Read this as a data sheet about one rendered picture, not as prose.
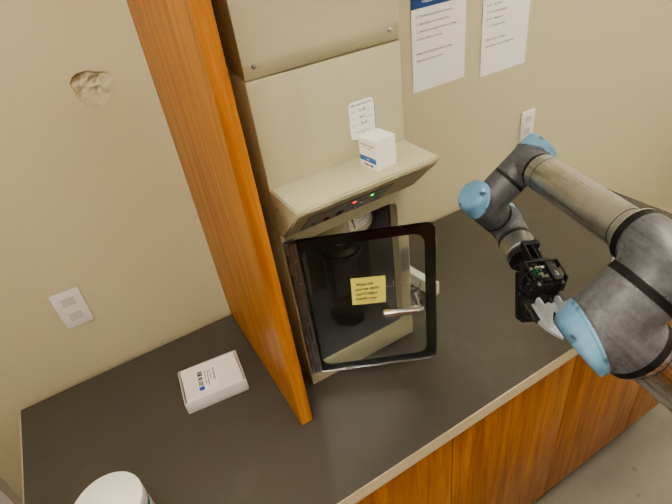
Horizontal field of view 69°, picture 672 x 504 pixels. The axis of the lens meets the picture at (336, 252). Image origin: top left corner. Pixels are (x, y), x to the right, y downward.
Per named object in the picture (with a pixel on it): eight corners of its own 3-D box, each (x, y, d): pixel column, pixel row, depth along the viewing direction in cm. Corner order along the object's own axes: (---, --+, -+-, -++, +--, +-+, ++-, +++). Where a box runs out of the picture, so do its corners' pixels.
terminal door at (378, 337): (315, 371, 123) (286, 240, 100) (436, 355, 122) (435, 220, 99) (315, 373, 122) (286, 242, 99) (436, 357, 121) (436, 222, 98)
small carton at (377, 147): (360, 164, 97) (357, 136, 93) (379, 155, 99) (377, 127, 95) (377, 171, 93) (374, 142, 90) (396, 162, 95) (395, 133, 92)
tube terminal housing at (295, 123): (273, 330, 144) (199, 60, 100) (364, 285, 155) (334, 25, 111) (312, 385, 125) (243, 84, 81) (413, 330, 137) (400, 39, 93)
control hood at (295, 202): (278, 233, 98) (268, 190, 93) (406, 180, 110) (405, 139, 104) (304, 259, 90) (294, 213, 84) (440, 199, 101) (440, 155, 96)
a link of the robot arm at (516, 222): (475, 212, 117) (494, 228, 122) (490, 243, 110) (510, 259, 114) (502, 191, 114) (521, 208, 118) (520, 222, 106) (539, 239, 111)
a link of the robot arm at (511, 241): (496, 255, 113) (530, 252, 113) (503, 270, 109) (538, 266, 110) (503, 231, 107) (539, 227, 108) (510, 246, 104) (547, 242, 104)
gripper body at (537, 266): (534, 283, 95) (511, 240, 103) (523, 310, 101) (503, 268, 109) (572, 278, 95) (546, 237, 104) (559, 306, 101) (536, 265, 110)
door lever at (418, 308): (380, 305, 110) (379, 296, 109) (422, 299, 110) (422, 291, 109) (384, 321, 106) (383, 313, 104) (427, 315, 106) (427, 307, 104)
